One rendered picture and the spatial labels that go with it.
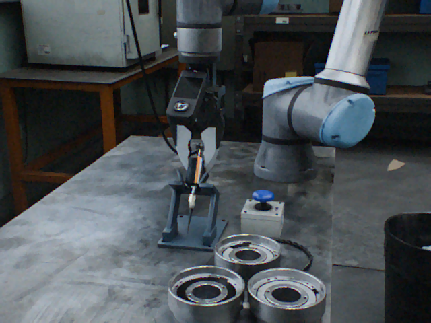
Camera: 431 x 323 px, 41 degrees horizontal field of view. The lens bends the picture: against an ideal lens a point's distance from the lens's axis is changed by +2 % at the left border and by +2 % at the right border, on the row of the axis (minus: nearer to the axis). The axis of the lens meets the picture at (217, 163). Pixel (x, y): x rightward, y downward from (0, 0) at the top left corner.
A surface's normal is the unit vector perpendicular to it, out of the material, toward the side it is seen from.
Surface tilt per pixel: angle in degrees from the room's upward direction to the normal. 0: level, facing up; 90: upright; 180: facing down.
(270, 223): 90
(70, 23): 90
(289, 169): 72
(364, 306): 0
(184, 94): 31
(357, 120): 97
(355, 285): 0
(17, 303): 0
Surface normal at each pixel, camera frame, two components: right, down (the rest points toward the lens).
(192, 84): -0.07, -0.67
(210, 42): 0.52, 0.26
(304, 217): 0.00, -0.95
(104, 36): -0.23, 0.27
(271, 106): -0.79, 0.16
